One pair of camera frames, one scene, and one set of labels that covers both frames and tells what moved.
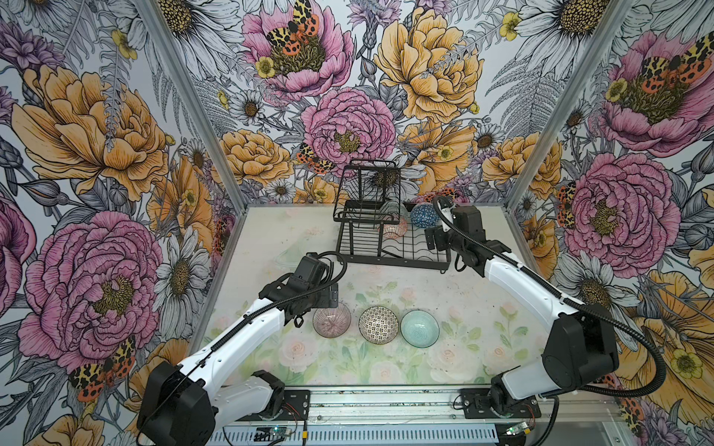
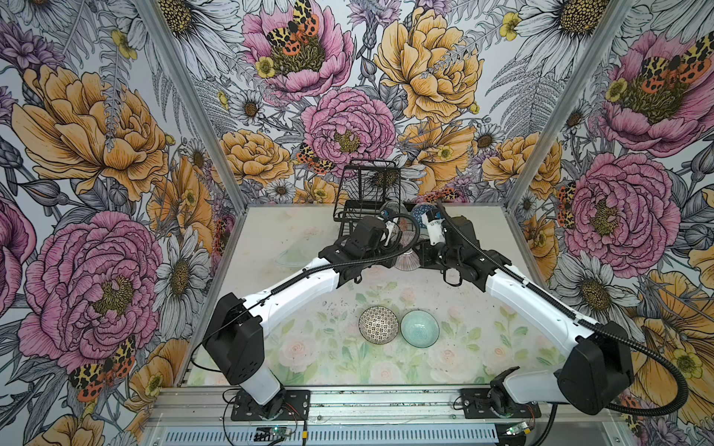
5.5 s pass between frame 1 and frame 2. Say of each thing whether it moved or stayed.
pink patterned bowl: moved
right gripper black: moved
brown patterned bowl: stayed
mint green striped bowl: stayed
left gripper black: moved
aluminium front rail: stayed
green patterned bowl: stayed
